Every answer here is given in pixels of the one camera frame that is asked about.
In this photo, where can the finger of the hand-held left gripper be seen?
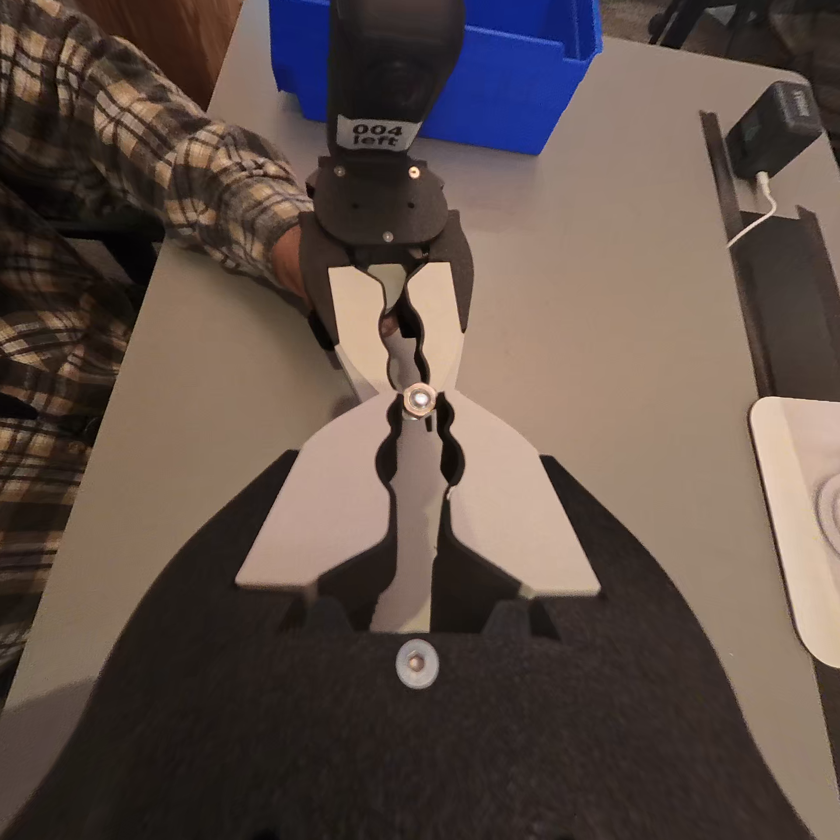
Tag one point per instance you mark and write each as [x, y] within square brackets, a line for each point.
[354, 315]
[441, 308]

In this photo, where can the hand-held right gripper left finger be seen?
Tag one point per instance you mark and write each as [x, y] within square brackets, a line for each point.
[315, 512]

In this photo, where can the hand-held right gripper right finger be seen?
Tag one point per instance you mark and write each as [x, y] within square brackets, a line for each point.
[518, 518]

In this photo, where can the person's left hand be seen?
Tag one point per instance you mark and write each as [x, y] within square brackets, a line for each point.
[292, 269]

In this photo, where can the blue plastic bin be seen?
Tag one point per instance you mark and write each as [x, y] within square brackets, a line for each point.
[499, 85]

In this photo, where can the wooden pillar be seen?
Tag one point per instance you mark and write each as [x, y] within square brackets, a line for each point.
[184, 39]

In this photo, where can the white pad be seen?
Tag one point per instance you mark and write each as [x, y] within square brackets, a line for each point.
[787, 525]

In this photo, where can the black power adapter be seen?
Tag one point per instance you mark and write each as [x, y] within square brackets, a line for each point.
[781, 124]

